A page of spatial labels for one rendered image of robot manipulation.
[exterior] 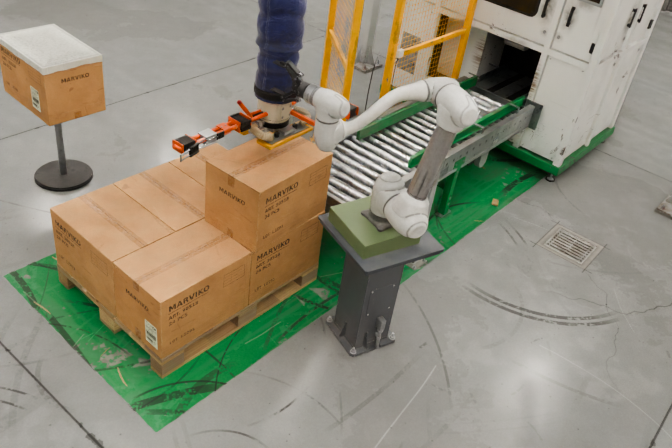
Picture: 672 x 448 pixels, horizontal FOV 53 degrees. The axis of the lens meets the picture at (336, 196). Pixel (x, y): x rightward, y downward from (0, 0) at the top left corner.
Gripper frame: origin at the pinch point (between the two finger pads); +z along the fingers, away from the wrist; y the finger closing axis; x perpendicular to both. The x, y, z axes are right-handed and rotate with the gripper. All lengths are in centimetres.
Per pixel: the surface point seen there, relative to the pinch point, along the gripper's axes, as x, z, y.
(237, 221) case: -4, 15, 90
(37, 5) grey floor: 172, 509, 158
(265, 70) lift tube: 16.7, 21.5, 9.9
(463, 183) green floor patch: 235, -6, 158
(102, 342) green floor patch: -70, 47, 158
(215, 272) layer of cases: -29, 4, 104
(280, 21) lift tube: 17.8, 15.4, -17.2
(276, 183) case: 9, 1, 64
